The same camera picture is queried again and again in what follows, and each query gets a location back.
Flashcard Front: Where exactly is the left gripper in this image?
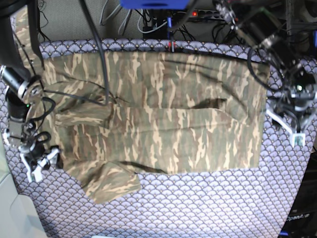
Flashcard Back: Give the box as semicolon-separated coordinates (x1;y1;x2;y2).
271;92;317;131

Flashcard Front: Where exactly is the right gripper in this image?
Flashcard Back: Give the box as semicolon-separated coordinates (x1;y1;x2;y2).
3;121;63;169

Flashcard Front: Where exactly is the camouflage T-shirt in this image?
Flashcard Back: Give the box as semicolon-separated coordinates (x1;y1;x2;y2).
16;8;266;203

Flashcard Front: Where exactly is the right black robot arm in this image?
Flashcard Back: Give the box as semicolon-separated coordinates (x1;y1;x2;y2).
0;0;63;172

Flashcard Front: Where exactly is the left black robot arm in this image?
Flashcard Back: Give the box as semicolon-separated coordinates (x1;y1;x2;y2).
214;0;317;133

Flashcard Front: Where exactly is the white plastic bin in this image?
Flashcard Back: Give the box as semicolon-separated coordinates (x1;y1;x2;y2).
0;142;47;238

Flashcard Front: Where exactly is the purple fan-pattern tablecloth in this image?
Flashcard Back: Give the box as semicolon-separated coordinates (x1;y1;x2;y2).
0;38;317;238

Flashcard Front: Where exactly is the black OpenArm box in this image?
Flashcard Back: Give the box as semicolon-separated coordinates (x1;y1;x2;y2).
279;151;317;238

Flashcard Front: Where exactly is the black power strip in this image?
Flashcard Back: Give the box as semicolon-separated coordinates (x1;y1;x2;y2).
190;9;222;20

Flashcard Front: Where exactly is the red black table clamp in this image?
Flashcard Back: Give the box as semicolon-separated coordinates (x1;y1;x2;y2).
168;41;176;53

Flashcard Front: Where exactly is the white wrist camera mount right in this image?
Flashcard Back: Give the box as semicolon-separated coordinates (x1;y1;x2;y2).
20;146;60;183

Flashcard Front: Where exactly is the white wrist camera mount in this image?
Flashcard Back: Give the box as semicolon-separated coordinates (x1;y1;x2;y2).
265;109;306;148
20;146;60;183

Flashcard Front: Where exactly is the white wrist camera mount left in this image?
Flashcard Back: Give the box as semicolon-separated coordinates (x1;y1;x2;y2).
265;109;306;148

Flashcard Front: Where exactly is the blue vertical clamp post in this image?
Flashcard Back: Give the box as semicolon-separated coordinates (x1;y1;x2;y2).
167;17;172;40

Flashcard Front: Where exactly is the blue mount plate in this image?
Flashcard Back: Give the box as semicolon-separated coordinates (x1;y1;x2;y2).
120;0;190;9

